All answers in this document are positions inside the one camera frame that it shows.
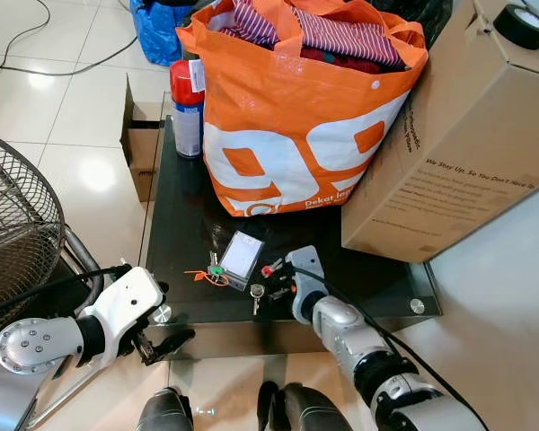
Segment key bunch with orange tie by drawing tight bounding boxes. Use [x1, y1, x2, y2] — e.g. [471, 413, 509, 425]
[184, 254, 230, 288]

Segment white card badge holder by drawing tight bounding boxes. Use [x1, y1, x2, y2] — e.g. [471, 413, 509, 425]
[217, 231, 266, 291]

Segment black glass table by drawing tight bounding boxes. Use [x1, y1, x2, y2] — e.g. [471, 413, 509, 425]
[142, 115, 444, 360]

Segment robot left leg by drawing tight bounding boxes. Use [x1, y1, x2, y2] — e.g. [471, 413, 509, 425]
[137, 388, 194, 431]

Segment robot leg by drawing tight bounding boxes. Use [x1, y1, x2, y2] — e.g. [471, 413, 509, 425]
[256, 382, 342, 431]
[137, 388, 194, 431]

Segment metal fan stand tube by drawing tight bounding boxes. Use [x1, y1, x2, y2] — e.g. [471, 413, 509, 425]
[61, 224, 104, 311]

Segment robot right leg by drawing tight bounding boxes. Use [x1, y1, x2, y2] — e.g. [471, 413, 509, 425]
[256, 382, 342, 431]

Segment small open cardboard box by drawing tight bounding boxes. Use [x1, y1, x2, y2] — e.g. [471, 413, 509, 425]
[119, 76, 173, 203]

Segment orange shopping bag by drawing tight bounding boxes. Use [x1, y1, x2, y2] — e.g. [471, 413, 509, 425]
[177, 0, 429, 218]

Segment red white spray can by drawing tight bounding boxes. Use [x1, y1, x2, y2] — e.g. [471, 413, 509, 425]
[169, 59, 206, 160]

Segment dark red cloth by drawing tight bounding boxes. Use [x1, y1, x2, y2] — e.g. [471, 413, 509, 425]
[301, 47, 383, 75]

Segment large brown cardboard box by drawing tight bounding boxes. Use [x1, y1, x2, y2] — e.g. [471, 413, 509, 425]
[341, 0, 539, 264]

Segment striped red white cloth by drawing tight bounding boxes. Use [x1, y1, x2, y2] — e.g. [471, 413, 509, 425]
[217, 0, 405, 69]

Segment blue plastic bag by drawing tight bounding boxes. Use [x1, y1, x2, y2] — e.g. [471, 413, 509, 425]
[130, 0, 199, 66]

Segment black tape roll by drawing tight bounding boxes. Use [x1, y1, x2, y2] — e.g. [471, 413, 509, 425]
[493, 4, 539, 50]

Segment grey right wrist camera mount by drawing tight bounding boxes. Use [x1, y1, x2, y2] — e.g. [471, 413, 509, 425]
[286, 246, 329, 324]

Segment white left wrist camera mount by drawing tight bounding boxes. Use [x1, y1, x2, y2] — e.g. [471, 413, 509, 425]
[76, 267, 164, 365]

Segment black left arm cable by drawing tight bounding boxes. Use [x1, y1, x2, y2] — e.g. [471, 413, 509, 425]
[0, 265, 131, 324]

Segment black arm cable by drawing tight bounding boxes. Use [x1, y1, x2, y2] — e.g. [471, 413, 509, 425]
[292, 265, 473, 423]
[0, 265, 131, 324]

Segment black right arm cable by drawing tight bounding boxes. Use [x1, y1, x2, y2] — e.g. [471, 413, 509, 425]
[292, 265, 473, 423]

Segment wire fan grille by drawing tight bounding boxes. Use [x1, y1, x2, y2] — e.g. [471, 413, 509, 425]
[0, 128, 66, 347]

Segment black floor cable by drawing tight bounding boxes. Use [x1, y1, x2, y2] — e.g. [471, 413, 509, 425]
[0, 0, 140, 77]

